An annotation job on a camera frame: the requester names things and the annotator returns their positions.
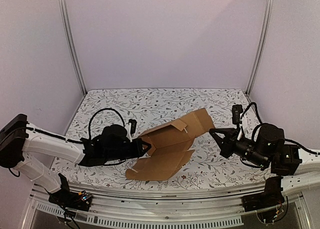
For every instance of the right aluminium frame post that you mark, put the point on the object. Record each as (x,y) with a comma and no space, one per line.
(260,47)

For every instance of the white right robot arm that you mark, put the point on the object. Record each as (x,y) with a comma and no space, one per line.
(290,158)

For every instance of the left aluminium frame post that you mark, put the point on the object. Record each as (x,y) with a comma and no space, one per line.
(71,46)

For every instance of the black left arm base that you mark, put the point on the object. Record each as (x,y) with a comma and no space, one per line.
(67,199)

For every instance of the aluminium frame post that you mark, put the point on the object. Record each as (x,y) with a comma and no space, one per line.
(260,47)
(71,46)

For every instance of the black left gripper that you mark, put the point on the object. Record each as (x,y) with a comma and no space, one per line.
(138,152)

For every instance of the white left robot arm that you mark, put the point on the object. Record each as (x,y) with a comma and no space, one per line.
(20,138)

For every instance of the brown cardboard box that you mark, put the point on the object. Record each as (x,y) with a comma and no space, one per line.
(171,146)

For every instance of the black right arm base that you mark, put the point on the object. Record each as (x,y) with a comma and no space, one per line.
(270,205)

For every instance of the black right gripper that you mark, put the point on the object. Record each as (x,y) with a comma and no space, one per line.
(230,143)

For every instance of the aluminium front rail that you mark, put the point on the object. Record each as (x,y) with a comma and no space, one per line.
(214,208)

